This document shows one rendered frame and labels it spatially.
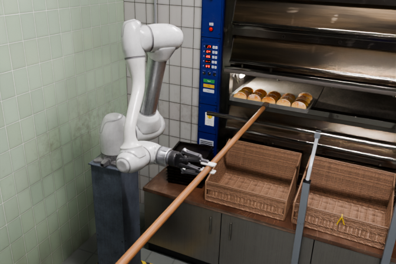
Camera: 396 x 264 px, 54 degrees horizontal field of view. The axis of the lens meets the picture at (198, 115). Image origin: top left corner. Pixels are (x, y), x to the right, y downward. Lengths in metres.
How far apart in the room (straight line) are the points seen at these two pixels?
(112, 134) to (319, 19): 1.46
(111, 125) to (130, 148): 0.44
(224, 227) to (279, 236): 0.37
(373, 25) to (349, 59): 0.25
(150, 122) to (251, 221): 0.94
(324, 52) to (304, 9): 0.31
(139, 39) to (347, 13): 1.34
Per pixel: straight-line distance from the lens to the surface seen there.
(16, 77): 2.44
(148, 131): 2.27
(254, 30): 2.74
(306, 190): 2.33
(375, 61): 2.66
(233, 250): 2.80
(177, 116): 3.14
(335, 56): 2.67
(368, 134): 2.81
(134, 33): 1.89
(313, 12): 2.65
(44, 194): 2.81
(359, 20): 2.62
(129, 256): 1.34
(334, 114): 2.76
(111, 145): 2.23
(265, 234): 2.64
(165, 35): 1.94
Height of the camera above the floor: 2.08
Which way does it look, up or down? 21 degrees down
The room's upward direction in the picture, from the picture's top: 2 degrees clockwise
